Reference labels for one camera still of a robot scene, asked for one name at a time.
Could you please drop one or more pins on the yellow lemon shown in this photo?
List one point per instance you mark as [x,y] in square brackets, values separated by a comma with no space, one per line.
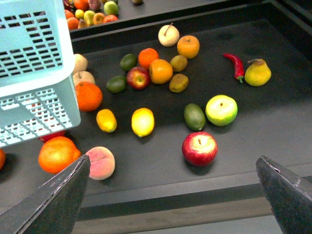
[106,120]
[142,122]

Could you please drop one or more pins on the brown kiwi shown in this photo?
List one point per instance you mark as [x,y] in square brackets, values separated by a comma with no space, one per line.
[178,63]
[178,83]

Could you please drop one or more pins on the white pear with stem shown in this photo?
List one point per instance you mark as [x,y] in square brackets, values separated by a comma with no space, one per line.
[168,35]

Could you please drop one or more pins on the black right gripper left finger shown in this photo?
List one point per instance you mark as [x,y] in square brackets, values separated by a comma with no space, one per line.
[53,207]

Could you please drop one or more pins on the yellow orange apple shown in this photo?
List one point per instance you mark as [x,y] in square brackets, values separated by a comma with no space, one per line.
[188,46]

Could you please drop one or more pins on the small orange tangerine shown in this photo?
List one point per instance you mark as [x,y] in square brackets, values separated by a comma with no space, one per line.
[146,57]

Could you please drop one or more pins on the near light blue basket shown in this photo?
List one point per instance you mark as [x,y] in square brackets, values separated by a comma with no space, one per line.
[37,94]

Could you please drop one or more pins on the red yellow apple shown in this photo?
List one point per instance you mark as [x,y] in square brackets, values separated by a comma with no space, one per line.
[199,148]

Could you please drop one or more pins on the black metal shelf rack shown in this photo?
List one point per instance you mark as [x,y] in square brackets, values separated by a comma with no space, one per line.
[273,120]

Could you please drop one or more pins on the brown kiwi lower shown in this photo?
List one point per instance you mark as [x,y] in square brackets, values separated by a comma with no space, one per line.
[178,83]

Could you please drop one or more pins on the green lime upper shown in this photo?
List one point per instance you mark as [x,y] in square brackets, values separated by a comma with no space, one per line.
[128,62]

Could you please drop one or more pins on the white pear by basket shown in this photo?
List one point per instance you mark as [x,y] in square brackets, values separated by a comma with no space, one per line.
[81,63]

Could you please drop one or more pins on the yellow pear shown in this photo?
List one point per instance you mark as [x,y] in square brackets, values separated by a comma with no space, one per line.
[258,73]

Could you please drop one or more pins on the dark green avocado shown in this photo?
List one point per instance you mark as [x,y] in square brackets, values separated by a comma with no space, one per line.
[194,117]

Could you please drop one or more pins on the green lime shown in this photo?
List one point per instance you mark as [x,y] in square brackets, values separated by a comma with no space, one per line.
[128,62]
[116,84]

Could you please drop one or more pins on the big orange front left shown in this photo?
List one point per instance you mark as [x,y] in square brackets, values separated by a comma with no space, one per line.
[58,153]

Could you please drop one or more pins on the large orange near basket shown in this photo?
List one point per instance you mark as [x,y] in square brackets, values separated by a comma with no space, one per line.
[89,96]

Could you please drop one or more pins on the brown kiwi upper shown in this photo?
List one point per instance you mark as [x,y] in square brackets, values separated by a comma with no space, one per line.
[178,63]

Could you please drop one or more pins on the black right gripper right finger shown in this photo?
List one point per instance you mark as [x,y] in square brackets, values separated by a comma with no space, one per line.
[289,195]

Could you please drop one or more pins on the green apple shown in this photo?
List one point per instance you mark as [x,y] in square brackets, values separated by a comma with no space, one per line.
[221,110]

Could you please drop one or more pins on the small red apple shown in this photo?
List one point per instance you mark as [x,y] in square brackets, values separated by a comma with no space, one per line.
[138,78]

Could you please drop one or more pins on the red chili pepper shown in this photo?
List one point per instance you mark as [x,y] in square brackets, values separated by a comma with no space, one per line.
[238,66]

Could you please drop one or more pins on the green lime lower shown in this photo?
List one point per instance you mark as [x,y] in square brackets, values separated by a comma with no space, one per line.
[116,84]

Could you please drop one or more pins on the orange round fruit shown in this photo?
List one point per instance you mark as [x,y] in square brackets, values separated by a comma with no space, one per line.
[160,71]

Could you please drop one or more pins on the green apple far shelf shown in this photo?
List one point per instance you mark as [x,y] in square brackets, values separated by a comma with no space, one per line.
[111,8]

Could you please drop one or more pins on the pink peach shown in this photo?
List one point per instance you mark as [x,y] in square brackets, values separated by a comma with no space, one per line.
[102,163]

